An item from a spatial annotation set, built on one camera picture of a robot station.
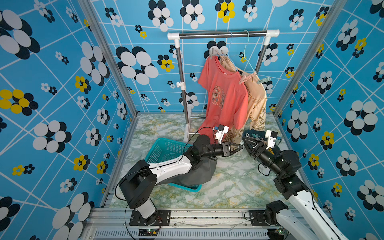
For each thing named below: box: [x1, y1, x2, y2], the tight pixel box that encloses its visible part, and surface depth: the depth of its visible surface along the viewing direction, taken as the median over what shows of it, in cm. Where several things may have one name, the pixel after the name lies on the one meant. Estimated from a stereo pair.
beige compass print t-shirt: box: [219, 54, 267, 144], surface depth 70 cm
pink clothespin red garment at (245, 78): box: [238, 72, 257, 85], surface depth 64 cm
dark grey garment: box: [156, 156, 218, 186], surface depth 79 cm
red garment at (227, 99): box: [197, 55, 249, 144], surface depth 76 cm
